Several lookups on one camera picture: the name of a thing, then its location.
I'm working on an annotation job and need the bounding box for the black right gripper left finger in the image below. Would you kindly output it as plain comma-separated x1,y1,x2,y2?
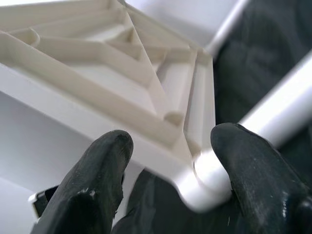
31,129,135,234

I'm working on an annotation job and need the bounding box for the white plastic table leg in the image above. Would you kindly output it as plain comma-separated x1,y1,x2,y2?
194,52,312,193
207,0,248,53

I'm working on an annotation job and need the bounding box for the black table cloth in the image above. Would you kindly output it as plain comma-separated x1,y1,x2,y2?
112,0,312,234

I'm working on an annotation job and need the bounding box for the white plastic table top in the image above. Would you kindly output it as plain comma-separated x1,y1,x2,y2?
0,0,232,213

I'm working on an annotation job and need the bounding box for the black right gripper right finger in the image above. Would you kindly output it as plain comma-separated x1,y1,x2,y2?
210,122,312,234

